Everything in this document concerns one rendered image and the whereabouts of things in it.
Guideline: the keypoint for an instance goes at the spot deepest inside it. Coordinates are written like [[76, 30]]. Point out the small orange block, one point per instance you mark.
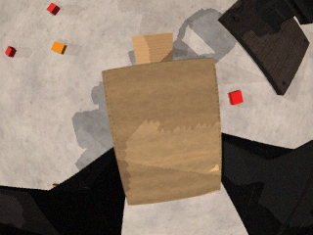
[[58, 47]]

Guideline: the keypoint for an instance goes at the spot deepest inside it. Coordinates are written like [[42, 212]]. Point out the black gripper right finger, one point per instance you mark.
[[265, 183]]

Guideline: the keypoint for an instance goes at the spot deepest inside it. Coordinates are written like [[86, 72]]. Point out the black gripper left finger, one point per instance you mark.
[[89, 203]]

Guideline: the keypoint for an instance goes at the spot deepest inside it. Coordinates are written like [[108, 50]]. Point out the tan triangular block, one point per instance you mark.
[[152, 48], [166, 130]]

